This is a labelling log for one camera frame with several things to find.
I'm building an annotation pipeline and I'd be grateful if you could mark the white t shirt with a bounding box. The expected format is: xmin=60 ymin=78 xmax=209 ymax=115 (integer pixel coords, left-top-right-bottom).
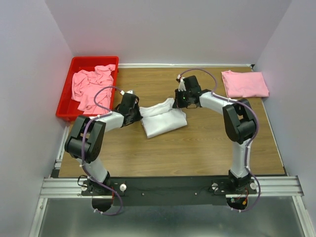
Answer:
xmin=140 ymin=98 xmax=187 ymax=139

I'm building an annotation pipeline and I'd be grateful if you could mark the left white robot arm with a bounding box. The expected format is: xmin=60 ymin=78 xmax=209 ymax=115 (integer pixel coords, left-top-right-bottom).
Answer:
xmin=64 ymin=92 xmax=142 ymax=193

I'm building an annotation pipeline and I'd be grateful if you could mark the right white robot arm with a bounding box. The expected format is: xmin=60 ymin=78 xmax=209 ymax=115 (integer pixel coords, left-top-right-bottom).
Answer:
xmin=172 ymin=75 xmax=258 ymax=192

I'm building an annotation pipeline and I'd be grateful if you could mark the folded pink t shirt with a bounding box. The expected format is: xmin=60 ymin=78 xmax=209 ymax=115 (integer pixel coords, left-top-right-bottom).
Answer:
xmin=221 ymin=70 xmax=269 ymax=98

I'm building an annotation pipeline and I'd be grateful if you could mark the crumpled pink t shirt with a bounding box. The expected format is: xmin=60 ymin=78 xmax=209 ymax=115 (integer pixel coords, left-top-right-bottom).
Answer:
xmin=72 ymin=64 xmax=115 ymax=115

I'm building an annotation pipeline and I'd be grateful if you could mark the red plastic bin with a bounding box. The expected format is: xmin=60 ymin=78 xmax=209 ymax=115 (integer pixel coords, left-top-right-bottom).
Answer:
xmin=56 ymin=56 xmax=119 ymax=122

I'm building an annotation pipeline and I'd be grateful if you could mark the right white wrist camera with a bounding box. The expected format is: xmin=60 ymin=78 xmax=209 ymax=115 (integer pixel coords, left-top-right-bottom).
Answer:
xmin=176 ymin=75 xmax=186 ymax=92

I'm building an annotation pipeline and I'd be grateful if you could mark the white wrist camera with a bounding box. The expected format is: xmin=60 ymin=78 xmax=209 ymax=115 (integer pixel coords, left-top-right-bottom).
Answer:
xmin=176 ymin=75 xmax=186 ymax=92
xmin=120 ymin=90 xmax=135 ymax=95

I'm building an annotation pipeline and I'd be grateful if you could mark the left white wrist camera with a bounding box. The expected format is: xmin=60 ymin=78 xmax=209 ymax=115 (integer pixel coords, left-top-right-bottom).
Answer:
xmin=120 ymin=90 xmax=135 ymax=95

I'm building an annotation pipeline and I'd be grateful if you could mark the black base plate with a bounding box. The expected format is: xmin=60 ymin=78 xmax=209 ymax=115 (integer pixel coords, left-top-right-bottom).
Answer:
xmin=80 ymin=176 xmax=257 ymax=206

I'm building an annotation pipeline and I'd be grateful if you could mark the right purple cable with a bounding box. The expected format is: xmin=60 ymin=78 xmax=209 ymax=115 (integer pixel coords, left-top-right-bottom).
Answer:
xmin=176 ymin=68 xmax=262 ymax=213

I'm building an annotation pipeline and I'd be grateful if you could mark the aluminium frame rail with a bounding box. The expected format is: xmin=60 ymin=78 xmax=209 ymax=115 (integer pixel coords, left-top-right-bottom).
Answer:
xmin=30 ymin=124 xmax=315 ymax=237

